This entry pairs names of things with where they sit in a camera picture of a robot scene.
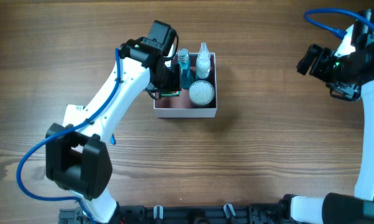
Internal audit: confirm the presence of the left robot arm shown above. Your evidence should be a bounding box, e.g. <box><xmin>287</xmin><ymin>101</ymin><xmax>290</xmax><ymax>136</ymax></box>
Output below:
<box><xmin>45</xmin><ymin>20</ymin><xmax>181</xmax><ymax>223</ymax></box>

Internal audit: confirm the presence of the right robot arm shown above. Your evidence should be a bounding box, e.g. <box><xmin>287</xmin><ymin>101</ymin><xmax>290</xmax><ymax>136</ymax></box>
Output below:
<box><xmin>278</xmin><ymin>7</ymin><xmax>374</xmax><ymax>223</ymax></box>

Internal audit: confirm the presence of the white pink-lined box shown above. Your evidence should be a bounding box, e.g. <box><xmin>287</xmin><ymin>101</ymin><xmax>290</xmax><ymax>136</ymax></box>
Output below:
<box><xmin>153</xmin><ymin>52</ymin><xmax>218</xmax><ymax>118</ymax></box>

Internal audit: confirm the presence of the clear spray bottle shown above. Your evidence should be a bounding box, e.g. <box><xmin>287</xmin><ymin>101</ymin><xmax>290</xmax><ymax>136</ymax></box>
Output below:
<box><xmin>195</xmin><ymin>42</ymin><xmax>211</xmax><ymax>80</ymax></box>

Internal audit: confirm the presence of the teal mouthwash bottle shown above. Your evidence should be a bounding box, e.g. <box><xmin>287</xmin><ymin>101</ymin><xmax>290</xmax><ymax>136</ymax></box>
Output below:
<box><xmin>177</xmin><ymin>49</ymin><xmax>194</xmax><ymax>89</ymax></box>

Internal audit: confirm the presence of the green soap box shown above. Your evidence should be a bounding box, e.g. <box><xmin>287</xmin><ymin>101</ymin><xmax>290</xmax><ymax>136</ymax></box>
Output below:
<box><xmin>161</xmin><ymin>91</ymin><xmax>180</xmax><ymax>98</ymax></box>

